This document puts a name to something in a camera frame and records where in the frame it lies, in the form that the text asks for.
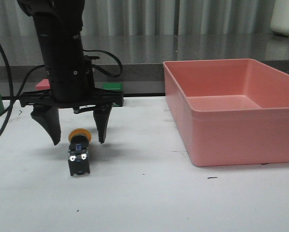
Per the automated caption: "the white appliance in background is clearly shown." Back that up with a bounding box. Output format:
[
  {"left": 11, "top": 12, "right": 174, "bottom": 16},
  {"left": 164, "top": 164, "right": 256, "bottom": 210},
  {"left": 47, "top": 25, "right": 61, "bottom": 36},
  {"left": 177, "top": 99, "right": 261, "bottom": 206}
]
[{"left": 270, "top": 0, "right": 289, "bottom": 37}]

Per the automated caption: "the green cube block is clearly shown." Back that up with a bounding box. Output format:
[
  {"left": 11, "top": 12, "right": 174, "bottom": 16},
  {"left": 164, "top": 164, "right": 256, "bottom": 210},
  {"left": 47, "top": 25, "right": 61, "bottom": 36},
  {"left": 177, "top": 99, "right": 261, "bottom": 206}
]
[{"left": 102, "top": 82, "right": 124, "bottom": 107}]

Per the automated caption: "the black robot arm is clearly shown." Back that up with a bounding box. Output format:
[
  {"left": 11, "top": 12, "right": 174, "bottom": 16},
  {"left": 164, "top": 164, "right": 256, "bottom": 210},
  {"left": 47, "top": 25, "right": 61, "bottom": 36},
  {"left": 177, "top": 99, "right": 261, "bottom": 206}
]
[{"left": 18, "top": 0, "right": 123, "bottom": 144}]

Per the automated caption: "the dark grey counter bench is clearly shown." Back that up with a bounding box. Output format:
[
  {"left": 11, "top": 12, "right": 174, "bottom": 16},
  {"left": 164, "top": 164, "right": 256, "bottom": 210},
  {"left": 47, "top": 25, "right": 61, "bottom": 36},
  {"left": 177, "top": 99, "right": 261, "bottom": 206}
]
[{"left": 0, "top": 33, "right": 289, "bottom": 96}]

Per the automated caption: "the pink plastic bin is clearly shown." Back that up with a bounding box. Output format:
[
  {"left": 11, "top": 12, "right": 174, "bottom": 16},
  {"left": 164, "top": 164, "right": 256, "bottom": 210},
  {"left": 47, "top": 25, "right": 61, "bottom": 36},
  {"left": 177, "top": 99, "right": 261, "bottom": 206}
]
[{"left": 163, "top": 58, "right": 289, "bottom": 166}]

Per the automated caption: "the yellow push button switch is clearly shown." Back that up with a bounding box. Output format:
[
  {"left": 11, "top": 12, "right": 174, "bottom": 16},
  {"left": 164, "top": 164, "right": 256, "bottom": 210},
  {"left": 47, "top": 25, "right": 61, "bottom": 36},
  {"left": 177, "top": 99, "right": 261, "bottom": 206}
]
[{"left": 68, "top": 128, "right": 91, "bottom": 176}]

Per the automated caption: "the pink cube block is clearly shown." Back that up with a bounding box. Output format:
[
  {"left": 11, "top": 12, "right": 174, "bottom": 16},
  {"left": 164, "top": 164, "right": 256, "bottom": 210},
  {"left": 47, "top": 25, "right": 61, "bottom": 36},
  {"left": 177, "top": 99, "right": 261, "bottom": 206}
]
[{"left": 35, "top": 79, "right": 50, "bottom": 90}]

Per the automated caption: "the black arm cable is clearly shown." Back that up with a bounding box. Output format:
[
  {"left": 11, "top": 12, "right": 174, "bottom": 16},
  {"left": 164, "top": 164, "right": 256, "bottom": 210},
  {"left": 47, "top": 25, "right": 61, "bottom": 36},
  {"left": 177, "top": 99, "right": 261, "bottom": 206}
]
[{"left": 0, "top": 21, "right": 123, "bottom": 148}]

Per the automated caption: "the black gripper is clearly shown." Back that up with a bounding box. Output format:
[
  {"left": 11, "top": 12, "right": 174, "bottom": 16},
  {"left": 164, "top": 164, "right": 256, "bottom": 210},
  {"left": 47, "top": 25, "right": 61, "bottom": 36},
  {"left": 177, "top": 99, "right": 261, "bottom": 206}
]
[{"left": 19, "top": 67, "right": 123, "bottom": 145}]

